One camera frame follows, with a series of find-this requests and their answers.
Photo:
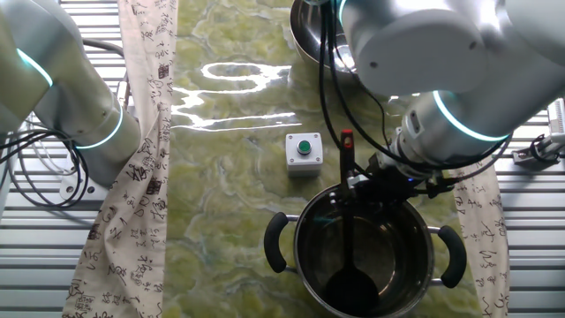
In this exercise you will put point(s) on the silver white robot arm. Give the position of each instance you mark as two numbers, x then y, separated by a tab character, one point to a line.
419	44

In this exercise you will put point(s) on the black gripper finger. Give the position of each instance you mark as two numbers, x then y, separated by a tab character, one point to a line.
362	199
339	199

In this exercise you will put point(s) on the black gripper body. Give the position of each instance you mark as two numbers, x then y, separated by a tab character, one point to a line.
393	187

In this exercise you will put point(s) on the green push button box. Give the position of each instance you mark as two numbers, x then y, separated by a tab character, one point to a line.
304	165

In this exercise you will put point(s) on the stainless steel bowl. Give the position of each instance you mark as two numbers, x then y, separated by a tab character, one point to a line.
309	31

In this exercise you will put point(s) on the green marble pattern mat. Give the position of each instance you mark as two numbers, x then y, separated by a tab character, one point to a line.
229	199

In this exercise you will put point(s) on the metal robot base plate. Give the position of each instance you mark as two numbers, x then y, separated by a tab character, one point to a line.
79	192

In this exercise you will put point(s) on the beige calligraphy cloth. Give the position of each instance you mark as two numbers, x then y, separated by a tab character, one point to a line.
481	247
132	221

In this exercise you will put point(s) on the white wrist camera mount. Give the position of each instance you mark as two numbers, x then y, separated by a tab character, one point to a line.
358	180

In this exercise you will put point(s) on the black ladle with red tip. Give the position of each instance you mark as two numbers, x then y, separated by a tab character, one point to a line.
351	287

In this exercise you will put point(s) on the aluminium frame beam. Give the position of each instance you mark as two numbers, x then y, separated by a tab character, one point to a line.
557	117

